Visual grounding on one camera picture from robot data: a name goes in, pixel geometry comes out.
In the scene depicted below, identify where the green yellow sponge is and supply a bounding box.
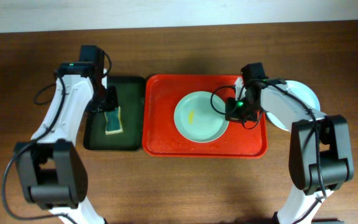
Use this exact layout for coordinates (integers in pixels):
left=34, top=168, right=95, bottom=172
left=104, top=106, right=124, bottom=135

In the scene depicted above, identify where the mint green round plate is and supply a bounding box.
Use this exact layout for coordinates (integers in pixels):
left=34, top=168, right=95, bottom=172
left=173, top=91, right=229, bottom=143

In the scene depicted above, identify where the light blue round plate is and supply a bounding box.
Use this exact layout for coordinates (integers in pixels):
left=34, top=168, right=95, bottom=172
left=265, top=80, right=321, bottom=131

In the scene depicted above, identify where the white round plate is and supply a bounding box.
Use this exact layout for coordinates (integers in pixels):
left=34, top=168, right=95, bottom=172
left=266, top=112, right=290, bottom=132

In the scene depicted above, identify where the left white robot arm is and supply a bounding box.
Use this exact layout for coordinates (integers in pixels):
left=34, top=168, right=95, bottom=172
left=8, top=61, right=117, bottom=223

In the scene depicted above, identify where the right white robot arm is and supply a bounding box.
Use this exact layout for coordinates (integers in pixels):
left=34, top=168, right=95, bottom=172
left=226, top=78, right=354, bottom=223

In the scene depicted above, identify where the black plastic tray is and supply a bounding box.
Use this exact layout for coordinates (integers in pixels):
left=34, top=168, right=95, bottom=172
left=83, top=76, right=145, bottom=151

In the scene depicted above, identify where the red plastic tray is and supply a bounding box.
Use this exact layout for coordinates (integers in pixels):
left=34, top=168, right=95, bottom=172
left=142, top=74, right=268, bottom=159

